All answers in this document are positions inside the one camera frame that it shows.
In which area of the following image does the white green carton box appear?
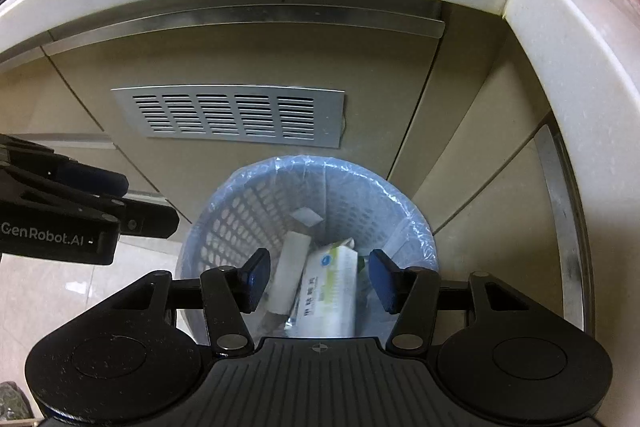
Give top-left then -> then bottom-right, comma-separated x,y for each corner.
289,240 -> 360,339

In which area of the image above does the beige kitchen cabinet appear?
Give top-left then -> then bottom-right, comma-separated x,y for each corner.
0,1 -> 596,358

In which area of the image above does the metal cabinet vent grille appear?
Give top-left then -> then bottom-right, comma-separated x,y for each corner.
110,85 -> 347,142

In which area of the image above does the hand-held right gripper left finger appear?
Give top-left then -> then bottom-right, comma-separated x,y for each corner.
105,248 -> 272,357

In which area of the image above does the plain white box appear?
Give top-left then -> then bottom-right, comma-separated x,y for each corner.
267,230 -> 314,314

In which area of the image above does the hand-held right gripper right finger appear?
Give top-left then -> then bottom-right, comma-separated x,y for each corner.
368,249 -> 534,356

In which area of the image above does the blue plastic trash basket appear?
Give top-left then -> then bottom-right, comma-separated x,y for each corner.
176,154 -> 439,343

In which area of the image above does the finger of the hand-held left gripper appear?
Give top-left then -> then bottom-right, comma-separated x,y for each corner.
75,199 -> 180,238
54,158 -> 129,204

